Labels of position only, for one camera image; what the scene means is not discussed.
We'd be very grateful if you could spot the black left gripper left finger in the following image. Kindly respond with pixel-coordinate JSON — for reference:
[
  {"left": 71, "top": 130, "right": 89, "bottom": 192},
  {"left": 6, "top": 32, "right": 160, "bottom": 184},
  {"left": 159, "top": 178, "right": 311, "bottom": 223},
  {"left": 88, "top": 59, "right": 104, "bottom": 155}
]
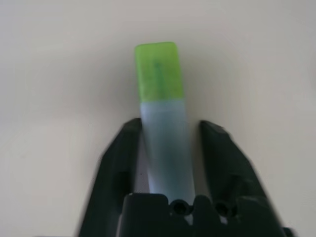
[{"left": 79, "top": 118, "right": 143, "bottom": 237}]

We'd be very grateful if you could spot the green capped highlighter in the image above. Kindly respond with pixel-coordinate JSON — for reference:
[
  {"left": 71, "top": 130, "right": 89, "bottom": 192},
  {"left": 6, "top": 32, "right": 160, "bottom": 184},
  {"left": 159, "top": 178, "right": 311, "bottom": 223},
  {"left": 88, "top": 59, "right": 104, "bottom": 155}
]
[{"left": 134, "top": 41, "right": 196, "bottom": 201}]

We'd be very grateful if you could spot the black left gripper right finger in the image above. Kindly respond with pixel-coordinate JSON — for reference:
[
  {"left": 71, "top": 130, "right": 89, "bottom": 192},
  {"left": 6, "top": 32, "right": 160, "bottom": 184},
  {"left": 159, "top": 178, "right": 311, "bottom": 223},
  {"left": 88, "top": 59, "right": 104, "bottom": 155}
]
[{"left": 198, "top": 120, "right": 282, "bottom": 237}]

